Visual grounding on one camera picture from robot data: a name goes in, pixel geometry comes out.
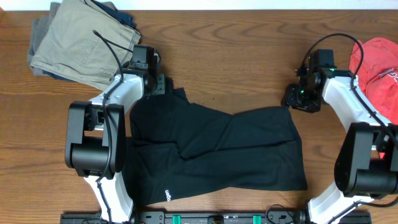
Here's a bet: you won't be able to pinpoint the black t-shirt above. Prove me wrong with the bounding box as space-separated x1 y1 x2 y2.
122 87 307 205

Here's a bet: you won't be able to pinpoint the red printed t-shirt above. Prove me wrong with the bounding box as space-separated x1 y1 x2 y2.
349 37 398 125

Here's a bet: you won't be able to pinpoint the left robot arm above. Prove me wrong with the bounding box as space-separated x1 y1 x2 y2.
61 70 165 223

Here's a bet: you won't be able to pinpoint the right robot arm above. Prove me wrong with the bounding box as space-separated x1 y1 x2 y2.
281 68 397 223

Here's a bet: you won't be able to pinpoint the khaki folded trousers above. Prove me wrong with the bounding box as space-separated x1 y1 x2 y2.
30 0 142 91

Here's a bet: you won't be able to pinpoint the right black cable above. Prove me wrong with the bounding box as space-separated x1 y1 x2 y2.
298 32 398 208

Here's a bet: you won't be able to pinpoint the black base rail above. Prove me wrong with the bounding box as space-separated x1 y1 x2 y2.
60 210 372 224

